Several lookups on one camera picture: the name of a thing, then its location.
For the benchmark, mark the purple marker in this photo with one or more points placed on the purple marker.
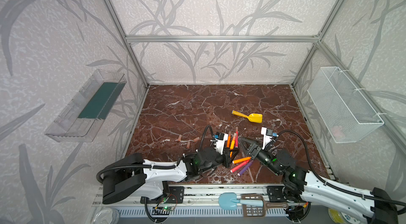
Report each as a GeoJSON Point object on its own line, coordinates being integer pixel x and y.
{"type": "Point", "coordinates": [245, 168]}

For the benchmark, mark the red pink marker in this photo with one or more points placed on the red pink marker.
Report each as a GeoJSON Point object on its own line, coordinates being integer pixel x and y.
{"type": "Point", "coordinates": [236, 137]}

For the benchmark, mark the orange marker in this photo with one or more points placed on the orange marker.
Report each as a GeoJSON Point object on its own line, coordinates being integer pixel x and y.
{"type": "Point", "coordinates": [228, 139]}
{"type": "Point", "coordinates": [232, 145]}
{"type": "Point", "coordinates": [240, 160]}

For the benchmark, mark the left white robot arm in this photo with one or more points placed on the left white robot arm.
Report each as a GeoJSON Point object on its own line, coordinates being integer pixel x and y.
{"type": "Point", "coordinates": [144, 178]}

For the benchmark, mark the clear plastic wall shelf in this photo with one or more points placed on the clear plastic wall shelf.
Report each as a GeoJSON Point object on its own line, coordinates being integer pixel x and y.
{"type": "Point", "coordinates": [83, 117]}

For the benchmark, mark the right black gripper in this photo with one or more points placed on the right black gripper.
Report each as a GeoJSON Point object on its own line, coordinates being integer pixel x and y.
{"type": "Point", "coordinates": [255, 152]}

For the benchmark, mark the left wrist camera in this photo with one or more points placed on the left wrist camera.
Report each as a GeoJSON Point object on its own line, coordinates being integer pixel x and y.
{"type": "Point", "coordinates": [219, 142]}

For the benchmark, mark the white wire basket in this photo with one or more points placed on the white wire basket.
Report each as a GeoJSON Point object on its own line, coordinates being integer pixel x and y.
{"type": "Point", "coordinates": [347, 114]}

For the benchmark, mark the right pink marker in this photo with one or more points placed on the right pink marker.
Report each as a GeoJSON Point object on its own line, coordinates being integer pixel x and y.
{"type": "Point", "coordinates": [239, 167]}

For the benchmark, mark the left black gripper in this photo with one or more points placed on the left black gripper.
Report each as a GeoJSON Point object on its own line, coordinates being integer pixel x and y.
{"type": "Point", "coordinates": [227, 158]}

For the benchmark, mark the aluminium front rail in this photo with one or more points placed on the aluminium front rail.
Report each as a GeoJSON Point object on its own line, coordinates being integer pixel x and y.
{"type": "Point", "coordinates": [199, 194]}

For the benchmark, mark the clear glass bowl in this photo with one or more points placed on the clear glass bowl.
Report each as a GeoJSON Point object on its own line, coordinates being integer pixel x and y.
{"type": "Point", "coordinates": [106, 216]}

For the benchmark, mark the yellow toy scoop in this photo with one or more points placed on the yellow toy scoop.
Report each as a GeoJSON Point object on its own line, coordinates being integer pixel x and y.
{"type": "Point", "coordinates": [254, 118]}

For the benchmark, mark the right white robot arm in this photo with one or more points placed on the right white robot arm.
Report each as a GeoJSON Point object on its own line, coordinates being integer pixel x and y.
{"type": "Point", "coordinates": [371, 207]}

